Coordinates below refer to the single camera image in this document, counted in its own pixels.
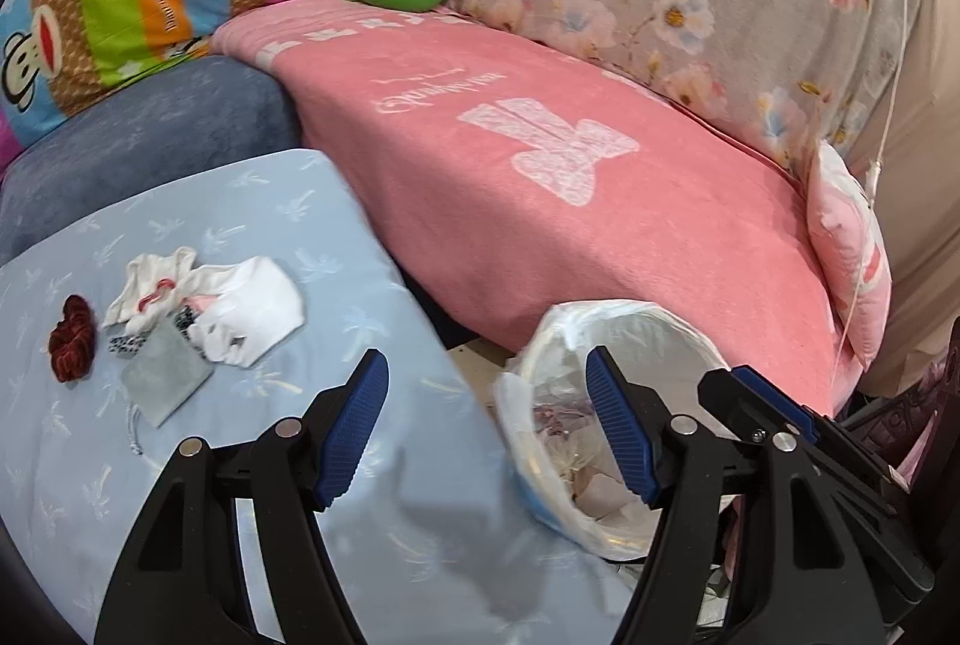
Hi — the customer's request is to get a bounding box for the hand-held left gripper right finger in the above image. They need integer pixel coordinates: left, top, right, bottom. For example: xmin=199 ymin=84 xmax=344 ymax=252
xmin=585 ymin=347 xmax=936 ymax=645

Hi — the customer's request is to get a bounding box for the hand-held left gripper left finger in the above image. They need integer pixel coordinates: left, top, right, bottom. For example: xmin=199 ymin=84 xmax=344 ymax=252
xmin=94 ymin=349 xmax=391 ymax=645

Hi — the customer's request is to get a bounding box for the light blue palm-print cloth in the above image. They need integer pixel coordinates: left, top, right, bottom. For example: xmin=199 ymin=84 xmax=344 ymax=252
xmin=0 ymin=148 xmax=638 ymax=645

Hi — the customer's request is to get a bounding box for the grey fabric pouch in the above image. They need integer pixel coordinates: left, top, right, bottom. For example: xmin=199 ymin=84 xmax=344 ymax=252
xmin=120 ymin=319 xmax=215 ymax=458

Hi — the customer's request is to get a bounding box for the pink pillow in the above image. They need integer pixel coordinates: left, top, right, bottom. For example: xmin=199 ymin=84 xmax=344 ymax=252
xmin=806 ymin=139 xmax=893 ymax=368

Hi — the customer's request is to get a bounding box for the blue-grey cushion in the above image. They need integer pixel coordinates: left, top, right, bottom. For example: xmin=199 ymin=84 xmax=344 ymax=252
xmin=0 ymin=56 xmax=301 ymax=267

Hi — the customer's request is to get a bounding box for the velvet scrunchie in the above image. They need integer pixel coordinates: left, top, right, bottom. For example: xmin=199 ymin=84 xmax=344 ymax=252
xmin=49 ymin=296 xmax=98 ymax=383

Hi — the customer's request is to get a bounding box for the pink blanket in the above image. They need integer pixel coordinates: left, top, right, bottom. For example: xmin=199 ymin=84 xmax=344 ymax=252
xmin=210 ymin=0 xmax=860 ymax=417

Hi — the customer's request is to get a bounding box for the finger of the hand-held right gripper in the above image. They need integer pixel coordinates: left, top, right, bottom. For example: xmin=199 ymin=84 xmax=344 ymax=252
xmin=697 ymin=366 xmax=826 ymax=447

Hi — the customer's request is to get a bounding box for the black and white patterned cloth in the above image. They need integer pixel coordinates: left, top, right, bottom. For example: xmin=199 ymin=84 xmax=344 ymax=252
xmin=109 ymin=307 xmax=200 ymax=357

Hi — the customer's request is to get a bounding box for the bin with white plastic bag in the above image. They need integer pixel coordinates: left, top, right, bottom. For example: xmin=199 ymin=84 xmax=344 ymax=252
xmin=493 ymin=300 xmax=732 ymax=560

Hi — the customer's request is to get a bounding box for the plain white sock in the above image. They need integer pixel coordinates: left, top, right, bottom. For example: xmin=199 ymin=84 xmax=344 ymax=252
xmin=187 ymin=257 xmax=305 ymax=367

